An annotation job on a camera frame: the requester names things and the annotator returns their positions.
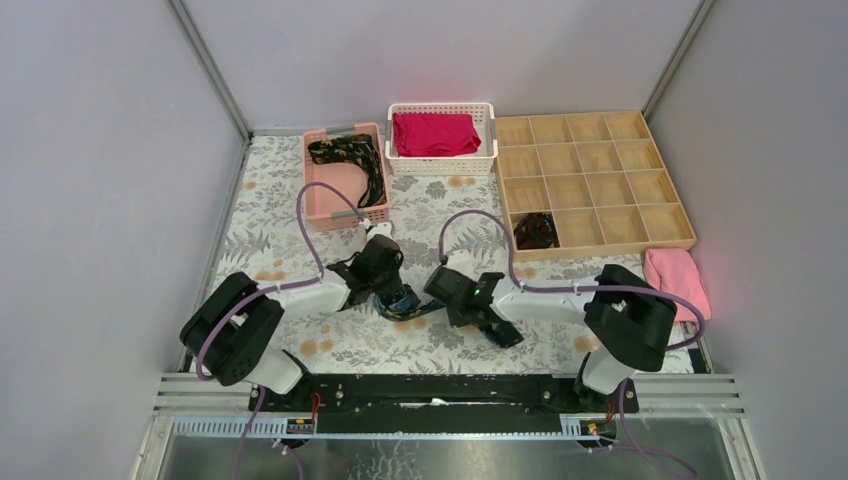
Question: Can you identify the blue floral necktie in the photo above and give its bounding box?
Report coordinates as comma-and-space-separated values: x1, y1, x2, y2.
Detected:
373, 284, 445, 323

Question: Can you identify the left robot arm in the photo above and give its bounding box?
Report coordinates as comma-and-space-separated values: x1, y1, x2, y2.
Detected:
179, 233, 403, 411

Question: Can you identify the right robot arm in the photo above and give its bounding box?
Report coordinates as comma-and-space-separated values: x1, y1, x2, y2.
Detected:
424, 264, 677, 412

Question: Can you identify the floral table mat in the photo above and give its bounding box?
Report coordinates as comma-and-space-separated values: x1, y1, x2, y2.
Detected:
188, 134, 694, 376

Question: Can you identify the dark rolled necktie in tray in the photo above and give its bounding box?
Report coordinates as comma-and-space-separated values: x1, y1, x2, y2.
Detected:
513, 212, 558, 250

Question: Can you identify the pink plastic basket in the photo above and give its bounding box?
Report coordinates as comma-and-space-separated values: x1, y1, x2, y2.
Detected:
302, 122, 389, 231

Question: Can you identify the black gold necktie in basket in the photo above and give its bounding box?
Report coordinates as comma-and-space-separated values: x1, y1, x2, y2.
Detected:
306, 134, 386, 208

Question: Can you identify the white plastic basket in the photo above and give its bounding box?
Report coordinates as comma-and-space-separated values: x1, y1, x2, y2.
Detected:
384, 102, 499, 176

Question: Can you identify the red folded cloth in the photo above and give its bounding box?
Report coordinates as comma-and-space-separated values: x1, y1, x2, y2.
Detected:
392, 112, 482, 158

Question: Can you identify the wooden compartment tray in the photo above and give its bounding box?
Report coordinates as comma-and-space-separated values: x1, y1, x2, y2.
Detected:
494, 110, 697, 262

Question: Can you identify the pink folded cloth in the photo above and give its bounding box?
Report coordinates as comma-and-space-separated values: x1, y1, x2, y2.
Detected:
643, 248, 712, 320

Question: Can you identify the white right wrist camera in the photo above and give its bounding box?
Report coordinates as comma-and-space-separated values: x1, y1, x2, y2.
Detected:
444, 250, 475, 278

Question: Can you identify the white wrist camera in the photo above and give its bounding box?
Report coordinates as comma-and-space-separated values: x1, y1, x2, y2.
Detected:
444, 250, 475, 278
365, 221, 395, 240

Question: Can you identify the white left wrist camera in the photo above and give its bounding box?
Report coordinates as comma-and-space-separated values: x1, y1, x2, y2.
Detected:
365, 221, 395, 240

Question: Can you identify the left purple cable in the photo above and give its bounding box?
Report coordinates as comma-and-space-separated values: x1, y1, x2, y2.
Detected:
195, 181, 372, 382

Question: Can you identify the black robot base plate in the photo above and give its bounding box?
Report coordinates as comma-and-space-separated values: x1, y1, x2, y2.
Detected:
248, 374, 640, 434

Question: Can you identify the white slotted cable duct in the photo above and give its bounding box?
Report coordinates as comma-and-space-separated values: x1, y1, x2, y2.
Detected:
173, 416, 315, 439

